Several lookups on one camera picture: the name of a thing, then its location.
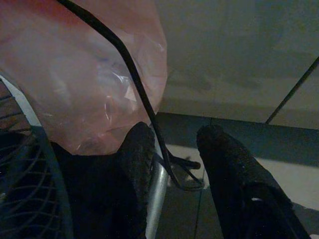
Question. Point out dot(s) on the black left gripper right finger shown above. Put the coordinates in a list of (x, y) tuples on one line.
[(236, 186)]

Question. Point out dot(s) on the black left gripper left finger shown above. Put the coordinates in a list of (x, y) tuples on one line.
[(134, 174)]

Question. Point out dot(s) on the silver metal pole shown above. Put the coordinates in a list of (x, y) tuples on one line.
[(158, 199)]

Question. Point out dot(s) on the standing fan with metal grille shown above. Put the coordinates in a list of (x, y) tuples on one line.
[(25, 186)]

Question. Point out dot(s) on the red plastic bag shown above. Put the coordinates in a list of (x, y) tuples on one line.
[(62, 74)]

